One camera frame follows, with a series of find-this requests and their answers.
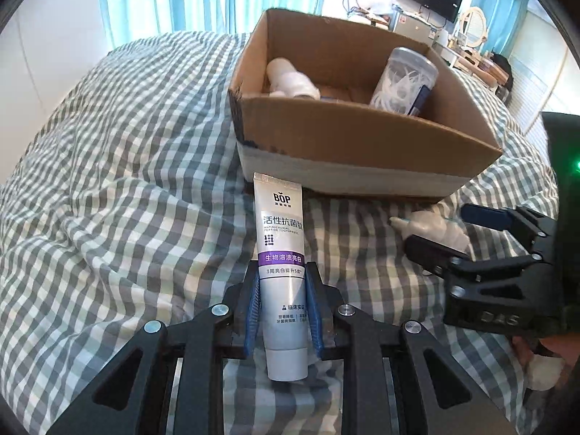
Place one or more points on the clear floss pick container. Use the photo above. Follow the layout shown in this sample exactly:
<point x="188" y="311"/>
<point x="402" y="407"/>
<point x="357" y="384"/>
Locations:
<point x="403" y="81"/>

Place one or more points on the black bag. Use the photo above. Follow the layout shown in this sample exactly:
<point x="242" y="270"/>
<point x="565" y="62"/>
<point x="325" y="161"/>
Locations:
<point x="502" y="75"/>

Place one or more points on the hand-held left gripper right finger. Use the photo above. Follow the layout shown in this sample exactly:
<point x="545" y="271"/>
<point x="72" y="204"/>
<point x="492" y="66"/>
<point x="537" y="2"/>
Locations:
<point x="315" y="317"/>

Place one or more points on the oval vanity mirror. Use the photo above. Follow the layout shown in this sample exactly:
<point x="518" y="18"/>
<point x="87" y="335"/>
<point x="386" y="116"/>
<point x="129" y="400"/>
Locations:
<point x="472" y="27"/>

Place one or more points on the grey small fridge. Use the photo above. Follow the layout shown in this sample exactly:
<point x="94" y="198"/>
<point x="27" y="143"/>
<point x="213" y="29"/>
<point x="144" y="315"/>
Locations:
<point x="412" y="27"/>

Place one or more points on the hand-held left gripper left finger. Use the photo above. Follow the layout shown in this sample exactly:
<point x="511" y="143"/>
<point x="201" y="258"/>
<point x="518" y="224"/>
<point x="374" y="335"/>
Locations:
<point x="251" y="317"/>

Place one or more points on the grey checkered blanket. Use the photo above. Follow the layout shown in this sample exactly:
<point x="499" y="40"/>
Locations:
<point x="113" y="190"/>

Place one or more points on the white dressing table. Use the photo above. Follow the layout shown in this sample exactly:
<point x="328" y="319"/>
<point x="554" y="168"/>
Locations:
<point x="471" y="61"/>

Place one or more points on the grey toothpaste tube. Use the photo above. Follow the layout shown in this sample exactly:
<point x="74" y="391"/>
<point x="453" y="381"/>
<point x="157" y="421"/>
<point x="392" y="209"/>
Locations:
<point x="281" y="244"/>

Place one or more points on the cardboard box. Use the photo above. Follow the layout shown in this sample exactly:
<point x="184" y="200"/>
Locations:
<point x="362" y="145"/>

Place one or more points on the white plastic bottle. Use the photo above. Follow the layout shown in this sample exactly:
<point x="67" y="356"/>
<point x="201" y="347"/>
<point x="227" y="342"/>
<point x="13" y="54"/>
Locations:
<point x="290" y="79"/>

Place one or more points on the white slatted wardrobe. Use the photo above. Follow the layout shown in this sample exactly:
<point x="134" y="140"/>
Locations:
<point x="543" y="63"/>

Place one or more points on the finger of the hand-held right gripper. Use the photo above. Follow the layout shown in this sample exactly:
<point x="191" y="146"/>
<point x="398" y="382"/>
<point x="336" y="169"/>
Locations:
<point x="430" y="256"/>
<point x="485" y="215"/>

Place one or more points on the white dropper bottle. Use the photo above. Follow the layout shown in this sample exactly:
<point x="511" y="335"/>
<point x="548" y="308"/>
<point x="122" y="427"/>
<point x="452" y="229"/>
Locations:
<point x="435" y="226"/>

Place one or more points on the person's right hand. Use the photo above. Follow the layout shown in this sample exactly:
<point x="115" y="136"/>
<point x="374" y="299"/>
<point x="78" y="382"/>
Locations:
<point x="564" y="353"/>

